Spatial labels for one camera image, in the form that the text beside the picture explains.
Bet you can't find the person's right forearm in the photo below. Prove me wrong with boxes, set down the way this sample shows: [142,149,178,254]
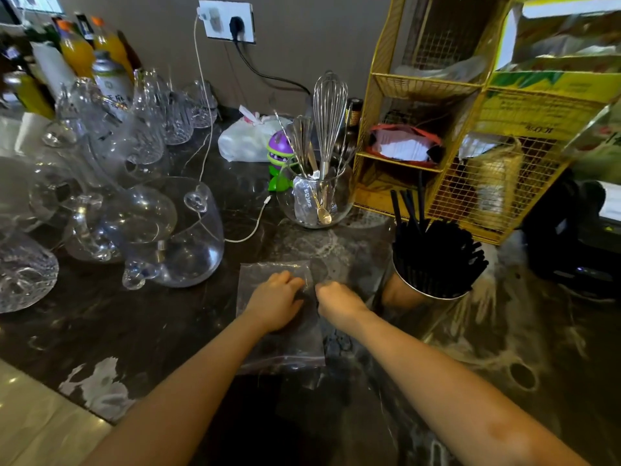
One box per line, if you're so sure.
[348,305,592,466]

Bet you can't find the black power cable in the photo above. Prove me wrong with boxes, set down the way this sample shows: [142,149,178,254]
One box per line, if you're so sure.
[234,36,312,96]

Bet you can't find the cut crystal glass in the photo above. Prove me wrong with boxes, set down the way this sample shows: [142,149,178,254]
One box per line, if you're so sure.
[159,88,196,146]
[186,79,218,129]

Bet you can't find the black countertop machine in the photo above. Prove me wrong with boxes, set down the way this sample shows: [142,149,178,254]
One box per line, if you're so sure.
[520,169,621,299]

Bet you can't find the person's left hand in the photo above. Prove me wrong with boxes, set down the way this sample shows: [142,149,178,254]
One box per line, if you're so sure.
[242,270,307,334]

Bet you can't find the large clear glass pitcher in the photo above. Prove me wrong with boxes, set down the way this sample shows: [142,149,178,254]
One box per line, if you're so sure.
[121,176,225,291]

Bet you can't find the red pouch with papers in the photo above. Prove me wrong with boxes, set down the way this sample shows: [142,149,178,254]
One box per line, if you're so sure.
[365,123,445,169]

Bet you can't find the round glass utensil bowl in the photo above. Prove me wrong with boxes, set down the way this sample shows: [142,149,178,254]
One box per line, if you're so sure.
[276,157,355,230]

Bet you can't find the bundle of black straws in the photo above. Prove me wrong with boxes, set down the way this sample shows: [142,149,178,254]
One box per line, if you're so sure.
[389,172,490,300]

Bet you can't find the white charging cable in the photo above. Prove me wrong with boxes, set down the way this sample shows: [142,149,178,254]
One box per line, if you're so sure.
[192,13,273,244]

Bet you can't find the tall clear glass decanter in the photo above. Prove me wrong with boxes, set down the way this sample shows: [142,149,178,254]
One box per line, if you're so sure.
[52,76,167,166]

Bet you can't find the metal straw holder cup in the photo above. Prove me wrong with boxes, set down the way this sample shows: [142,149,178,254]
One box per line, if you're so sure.
[382,259,470,312]

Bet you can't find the person's left forearm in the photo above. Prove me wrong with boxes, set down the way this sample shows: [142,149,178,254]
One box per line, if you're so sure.
[82,310,283,466]

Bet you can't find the white crumpled plastic bag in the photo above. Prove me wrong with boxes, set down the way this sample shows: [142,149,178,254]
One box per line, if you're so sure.
[217,105,293,163]

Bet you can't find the yellow wire shelf rack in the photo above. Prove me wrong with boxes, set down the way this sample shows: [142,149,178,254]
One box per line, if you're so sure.
[352,0,621,246]

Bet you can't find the white wall socket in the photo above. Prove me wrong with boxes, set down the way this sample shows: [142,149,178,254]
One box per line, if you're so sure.
[197,0,256,44]

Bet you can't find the white labelled drink bottle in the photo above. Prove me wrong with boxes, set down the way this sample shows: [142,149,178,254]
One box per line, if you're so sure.
[91,50,135,108]

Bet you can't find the metal bar tongs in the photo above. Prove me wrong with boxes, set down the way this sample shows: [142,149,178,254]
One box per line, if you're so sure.
[289,115,315,177]

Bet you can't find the clear wrapped utensil packet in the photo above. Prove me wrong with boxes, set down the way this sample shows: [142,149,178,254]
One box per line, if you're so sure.
[292,175,322,227]

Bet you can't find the purple and green toy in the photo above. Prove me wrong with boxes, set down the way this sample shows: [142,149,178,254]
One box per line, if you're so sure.
[266,130,297,193]

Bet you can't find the round clear glass decanter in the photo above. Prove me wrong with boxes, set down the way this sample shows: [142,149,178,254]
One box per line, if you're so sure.
[62,185,178,265]

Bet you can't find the wide clear glass decanter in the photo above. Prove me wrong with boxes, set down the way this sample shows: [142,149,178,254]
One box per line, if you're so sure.
[0,154,90,234]

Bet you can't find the metal wire whisk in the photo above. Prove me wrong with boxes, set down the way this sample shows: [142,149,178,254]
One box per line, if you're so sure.
[312,71,349,182]

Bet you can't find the person's right hand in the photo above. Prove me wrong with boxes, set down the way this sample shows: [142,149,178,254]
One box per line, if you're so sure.
[314,280,370,334]

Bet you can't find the clear zip plastic bag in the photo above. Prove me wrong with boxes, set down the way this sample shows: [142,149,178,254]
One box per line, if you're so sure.
[236,260,327,370]

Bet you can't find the clear plastic bag on shelf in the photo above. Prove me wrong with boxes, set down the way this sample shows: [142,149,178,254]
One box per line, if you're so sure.
[392,54,487,84]

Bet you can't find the dark bottle with gold cap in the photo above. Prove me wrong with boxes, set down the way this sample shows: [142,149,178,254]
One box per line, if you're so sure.
[344,97,364,143]

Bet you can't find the yellow drink bottle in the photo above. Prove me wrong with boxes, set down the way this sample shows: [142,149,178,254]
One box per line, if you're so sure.
[2,70,55,121]

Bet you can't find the gold metal spoon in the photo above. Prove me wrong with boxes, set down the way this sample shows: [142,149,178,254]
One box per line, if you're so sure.
[310,186,333,226]

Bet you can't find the orange juice bottle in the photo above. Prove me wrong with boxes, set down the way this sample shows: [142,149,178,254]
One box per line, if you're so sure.
[56,19,96,79]
[90,16,135,79]

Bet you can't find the cut glass jug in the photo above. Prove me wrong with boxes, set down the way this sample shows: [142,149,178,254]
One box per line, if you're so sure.
[0,223,60,315]

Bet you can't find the yellow and green carton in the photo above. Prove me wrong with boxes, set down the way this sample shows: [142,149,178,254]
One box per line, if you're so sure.
[484,0,621,143]

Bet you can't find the plastic wrapped beige pack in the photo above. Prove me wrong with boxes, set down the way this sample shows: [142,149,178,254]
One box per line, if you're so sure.
[458,135,526,229]

